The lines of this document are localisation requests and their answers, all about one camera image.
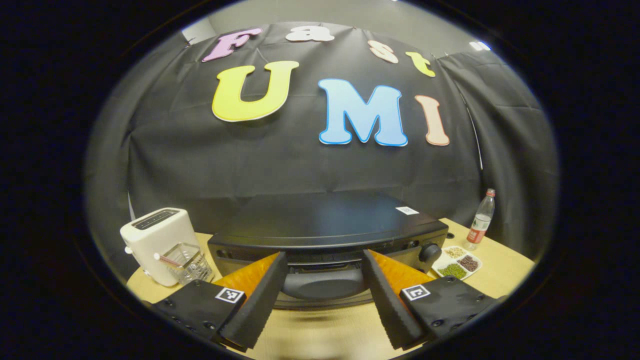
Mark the black electric oven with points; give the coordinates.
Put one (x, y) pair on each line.
(325, 220)

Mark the small ceiling light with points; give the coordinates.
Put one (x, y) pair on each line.
(479, 46)

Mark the pink white stick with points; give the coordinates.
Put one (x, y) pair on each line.
(167, 260)

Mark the clear square container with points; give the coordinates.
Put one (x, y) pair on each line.
(192, 265)

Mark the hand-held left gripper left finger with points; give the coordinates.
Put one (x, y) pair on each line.
(260, 305)

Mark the black backdrop cloth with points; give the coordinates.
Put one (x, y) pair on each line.
(280, 160)

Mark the white divided dish with beans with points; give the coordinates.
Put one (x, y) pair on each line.
(457, 265)

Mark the white toaster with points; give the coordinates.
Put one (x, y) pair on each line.
(155, 240)

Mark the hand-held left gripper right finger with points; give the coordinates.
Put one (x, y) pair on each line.
(387, 305)

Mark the clear bottle with red label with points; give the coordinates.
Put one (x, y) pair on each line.
(481, 225)

